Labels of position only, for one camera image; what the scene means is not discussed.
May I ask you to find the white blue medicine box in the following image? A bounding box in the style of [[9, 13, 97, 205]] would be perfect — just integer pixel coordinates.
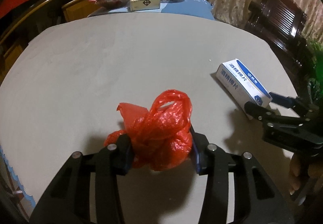
[[216, 58, 272, 120]]

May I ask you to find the red plastic bag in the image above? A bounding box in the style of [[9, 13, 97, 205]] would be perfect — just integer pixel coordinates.
[[104, 90, 193, 172]]

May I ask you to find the person's hand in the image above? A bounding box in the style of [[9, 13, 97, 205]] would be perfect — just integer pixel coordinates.
[[288, 153, 323, 196]]

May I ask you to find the green potted plant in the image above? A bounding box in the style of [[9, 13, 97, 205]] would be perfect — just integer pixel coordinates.
[[308, 39, 322, 105]]

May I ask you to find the dark wooden armchair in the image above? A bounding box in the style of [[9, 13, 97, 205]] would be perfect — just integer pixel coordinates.
[[244, 0, 307, 80]]

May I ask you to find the blue tablecloth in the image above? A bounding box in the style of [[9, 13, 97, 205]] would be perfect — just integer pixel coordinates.
[[89, 0, 215, 20]]

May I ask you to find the gold tissue box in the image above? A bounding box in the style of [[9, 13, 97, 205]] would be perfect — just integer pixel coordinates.
[[130, 0, 161, 11]]

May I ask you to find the wooden chair back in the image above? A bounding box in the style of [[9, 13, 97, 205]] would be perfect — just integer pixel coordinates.
[[0, 0, 102, 45]]

